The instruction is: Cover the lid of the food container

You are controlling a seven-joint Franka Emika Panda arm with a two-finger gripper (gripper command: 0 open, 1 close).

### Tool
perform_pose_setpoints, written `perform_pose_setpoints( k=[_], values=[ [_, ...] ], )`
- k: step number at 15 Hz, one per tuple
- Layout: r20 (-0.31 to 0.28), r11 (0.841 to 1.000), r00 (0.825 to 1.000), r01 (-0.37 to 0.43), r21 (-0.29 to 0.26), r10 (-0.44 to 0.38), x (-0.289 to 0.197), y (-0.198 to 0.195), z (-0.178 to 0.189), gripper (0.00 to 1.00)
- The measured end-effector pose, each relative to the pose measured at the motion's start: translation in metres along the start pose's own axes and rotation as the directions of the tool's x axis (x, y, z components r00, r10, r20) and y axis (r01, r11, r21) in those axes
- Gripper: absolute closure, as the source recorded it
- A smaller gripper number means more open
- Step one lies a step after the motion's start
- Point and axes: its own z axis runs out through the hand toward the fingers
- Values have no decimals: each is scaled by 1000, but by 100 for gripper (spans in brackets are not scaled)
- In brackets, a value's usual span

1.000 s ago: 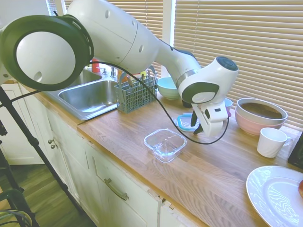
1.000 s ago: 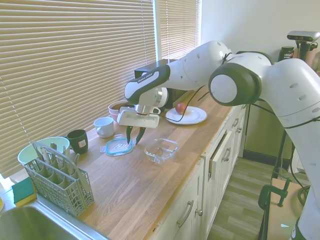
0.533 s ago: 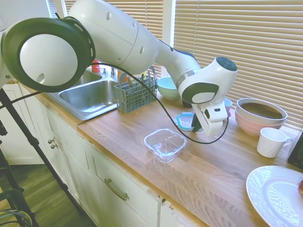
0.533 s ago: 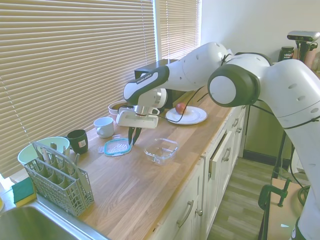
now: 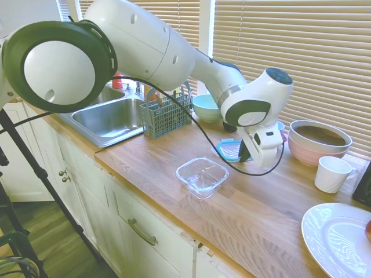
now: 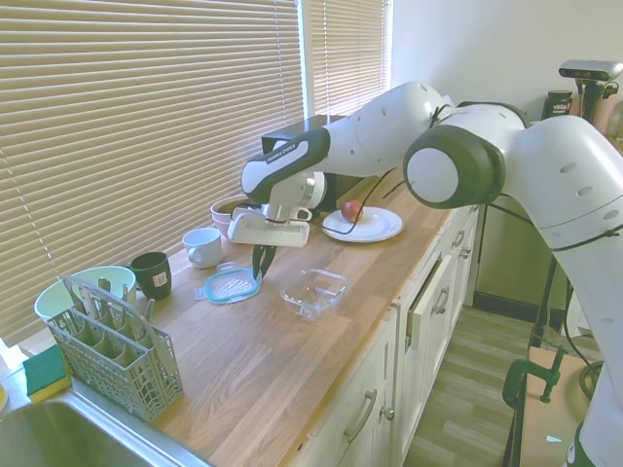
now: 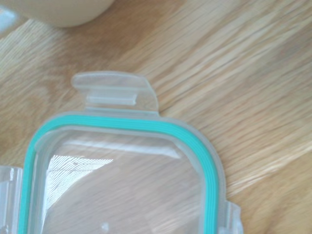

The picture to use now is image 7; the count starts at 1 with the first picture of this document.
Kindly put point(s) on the clear lid with teal seal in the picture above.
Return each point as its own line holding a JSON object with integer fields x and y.
{"x": 136, "y": 185}

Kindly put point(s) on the tapered white mug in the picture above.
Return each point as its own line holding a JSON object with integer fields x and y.
{"x": 68, "y": 12}

